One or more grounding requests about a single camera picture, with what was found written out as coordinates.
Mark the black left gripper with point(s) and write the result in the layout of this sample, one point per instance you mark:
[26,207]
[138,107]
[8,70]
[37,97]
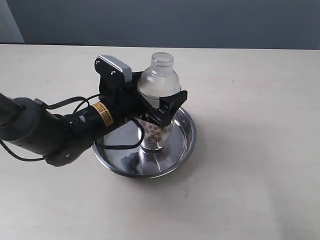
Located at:
[125,102]

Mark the clear plastic shaker bottle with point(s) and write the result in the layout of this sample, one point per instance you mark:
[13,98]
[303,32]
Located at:
[158,80]

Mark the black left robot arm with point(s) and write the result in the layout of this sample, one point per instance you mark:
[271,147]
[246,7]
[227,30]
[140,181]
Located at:
[61,139]

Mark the round stainless steel plate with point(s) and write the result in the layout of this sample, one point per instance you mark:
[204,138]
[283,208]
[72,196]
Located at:
[139,163]

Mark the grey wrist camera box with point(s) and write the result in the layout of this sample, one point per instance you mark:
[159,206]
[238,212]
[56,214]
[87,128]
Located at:
[110,66]

